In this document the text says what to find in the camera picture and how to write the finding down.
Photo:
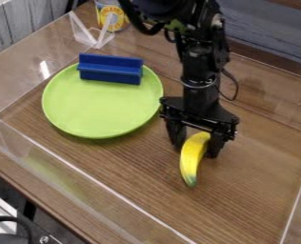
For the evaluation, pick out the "clear acrylic enclosure wall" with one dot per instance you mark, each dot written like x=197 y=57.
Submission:
x=113 y=189

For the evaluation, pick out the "black device with knob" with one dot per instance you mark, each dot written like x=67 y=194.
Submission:
x=35 y=234

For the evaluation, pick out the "green round plate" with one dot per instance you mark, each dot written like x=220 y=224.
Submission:
x=95 y=109

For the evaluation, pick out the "blue plastic block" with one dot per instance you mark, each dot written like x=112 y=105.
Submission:
x=109 y=68

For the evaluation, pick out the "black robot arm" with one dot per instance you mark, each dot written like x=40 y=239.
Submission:
x=193 y=25

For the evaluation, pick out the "yellow printed tin can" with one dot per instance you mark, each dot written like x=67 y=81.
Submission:
x=109 y=14

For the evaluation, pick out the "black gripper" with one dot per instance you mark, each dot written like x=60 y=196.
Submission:
x=196 y=109

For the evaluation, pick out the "yellow toy banana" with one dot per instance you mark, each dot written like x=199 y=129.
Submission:
x=191 y=154

